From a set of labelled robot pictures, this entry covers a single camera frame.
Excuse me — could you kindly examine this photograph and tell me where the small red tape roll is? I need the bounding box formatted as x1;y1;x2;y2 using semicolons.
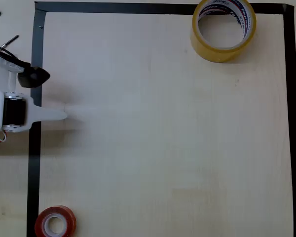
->
34;205;77;237

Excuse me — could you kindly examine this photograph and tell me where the big yellow tape roll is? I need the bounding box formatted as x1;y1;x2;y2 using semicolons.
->
190;0;257;63

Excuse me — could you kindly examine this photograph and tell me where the thin metal rod tool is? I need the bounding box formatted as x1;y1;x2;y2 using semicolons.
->
3;35;20;47

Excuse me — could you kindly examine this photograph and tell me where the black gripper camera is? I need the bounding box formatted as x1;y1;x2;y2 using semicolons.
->
17;66;51;89

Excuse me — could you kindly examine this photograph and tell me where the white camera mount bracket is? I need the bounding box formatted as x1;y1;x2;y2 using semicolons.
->
0;52;25;94

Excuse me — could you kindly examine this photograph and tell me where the black camera cable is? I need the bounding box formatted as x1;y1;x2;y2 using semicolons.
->
0;42;32;70

